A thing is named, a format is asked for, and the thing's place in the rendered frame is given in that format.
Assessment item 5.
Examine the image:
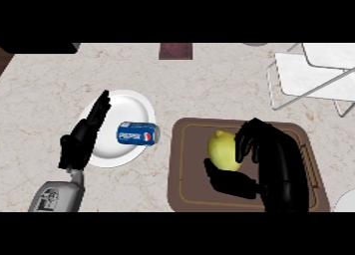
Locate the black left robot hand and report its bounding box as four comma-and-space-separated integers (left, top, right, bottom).
57, 89, 113, 171

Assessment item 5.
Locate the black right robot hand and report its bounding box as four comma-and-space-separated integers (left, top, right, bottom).
202, 117, 310, 213

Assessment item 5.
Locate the yellow lemon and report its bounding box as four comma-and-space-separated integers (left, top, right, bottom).
205, 129, 243, 172

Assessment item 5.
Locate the brown tray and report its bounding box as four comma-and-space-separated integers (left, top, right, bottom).
166, 117, 330, 213

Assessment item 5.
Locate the blue soda can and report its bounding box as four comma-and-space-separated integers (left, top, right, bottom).
116, 121, 162, 146

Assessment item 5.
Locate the white plate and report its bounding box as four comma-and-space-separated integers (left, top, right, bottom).
78, 89, 157, 168

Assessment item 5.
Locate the white round object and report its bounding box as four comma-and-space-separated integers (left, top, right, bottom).
332, 187, 355, 213

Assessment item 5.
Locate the black appliance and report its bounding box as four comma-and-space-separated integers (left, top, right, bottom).
0, 43, 82, 55

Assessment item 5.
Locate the dark red square block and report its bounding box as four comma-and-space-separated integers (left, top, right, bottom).
157, 43, 193, 61

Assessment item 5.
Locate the white tiered wire shelf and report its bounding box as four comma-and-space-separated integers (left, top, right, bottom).
264, 43, 355, 118

